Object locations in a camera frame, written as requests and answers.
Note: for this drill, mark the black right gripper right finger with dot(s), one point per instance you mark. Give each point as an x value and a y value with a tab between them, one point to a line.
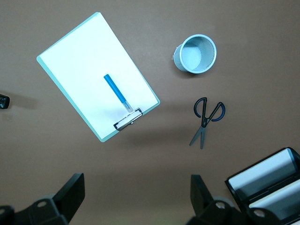
201	201

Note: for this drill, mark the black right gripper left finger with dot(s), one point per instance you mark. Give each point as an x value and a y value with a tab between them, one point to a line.
68	199

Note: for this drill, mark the blue marker with white end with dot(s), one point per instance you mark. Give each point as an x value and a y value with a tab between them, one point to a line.
114	90

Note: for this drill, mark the black stacked document tray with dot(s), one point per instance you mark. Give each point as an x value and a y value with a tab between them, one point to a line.
237	197

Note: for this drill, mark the white paper stack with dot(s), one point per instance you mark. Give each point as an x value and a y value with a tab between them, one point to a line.
281	201
257	171

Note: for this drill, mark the mint green clipboard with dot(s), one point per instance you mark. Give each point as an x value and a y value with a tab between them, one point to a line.
105	139

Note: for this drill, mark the black and blue scissors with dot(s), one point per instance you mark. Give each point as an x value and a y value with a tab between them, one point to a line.
204	123

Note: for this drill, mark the black stapler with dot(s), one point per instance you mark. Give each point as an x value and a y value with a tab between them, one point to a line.
3	102

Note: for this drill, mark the blue-grey mesh pen cup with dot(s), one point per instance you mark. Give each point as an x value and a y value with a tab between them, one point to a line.
180	62

